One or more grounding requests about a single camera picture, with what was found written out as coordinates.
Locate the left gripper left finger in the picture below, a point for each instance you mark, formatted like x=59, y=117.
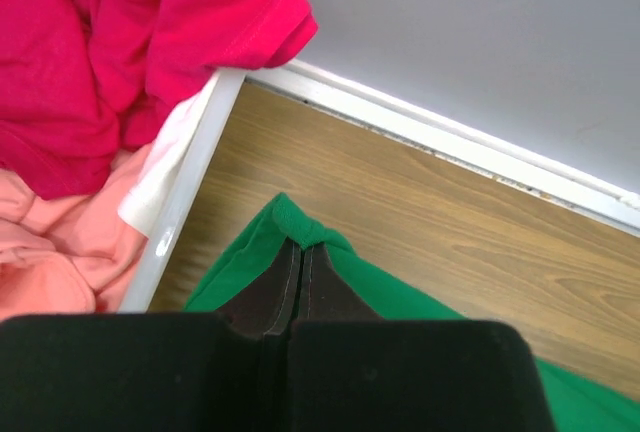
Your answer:
x=265, y=307

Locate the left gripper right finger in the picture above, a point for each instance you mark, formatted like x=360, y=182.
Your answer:
x=322, y=295

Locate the green t-shirt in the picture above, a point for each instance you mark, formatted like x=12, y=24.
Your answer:
x=576, y=403

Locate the white cloth in bin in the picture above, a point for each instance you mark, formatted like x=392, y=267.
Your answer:
x=141, y=206

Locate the pink t-shirt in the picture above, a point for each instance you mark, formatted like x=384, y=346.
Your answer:
x=70, y=255

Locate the white plastic bin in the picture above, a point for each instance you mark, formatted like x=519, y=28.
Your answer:
x=220, y=93

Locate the magenta t-shirt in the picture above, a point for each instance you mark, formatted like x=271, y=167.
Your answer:
x=82, y=80

